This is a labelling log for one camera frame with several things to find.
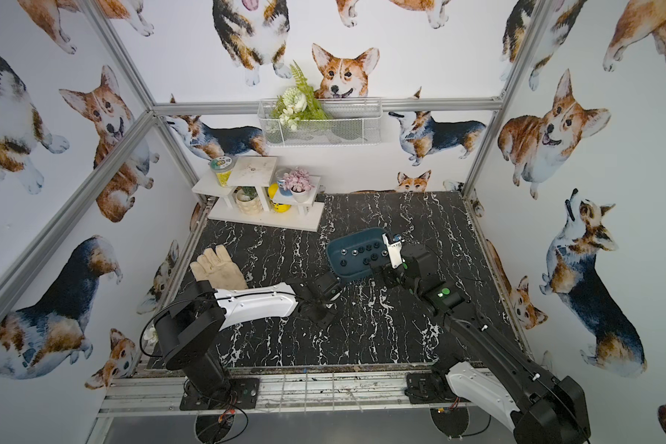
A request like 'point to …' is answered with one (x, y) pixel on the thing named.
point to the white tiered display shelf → (259, 171)
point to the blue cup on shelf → (282, 191)
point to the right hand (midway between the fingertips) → (392, 251)
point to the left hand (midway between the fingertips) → (329, 309)
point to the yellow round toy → (273, 190)
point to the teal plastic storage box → (353, 254)
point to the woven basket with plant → (248, 200)
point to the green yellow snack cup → (222, 166)
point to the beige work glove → (218, 269)
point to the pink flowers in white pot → (297, 182)
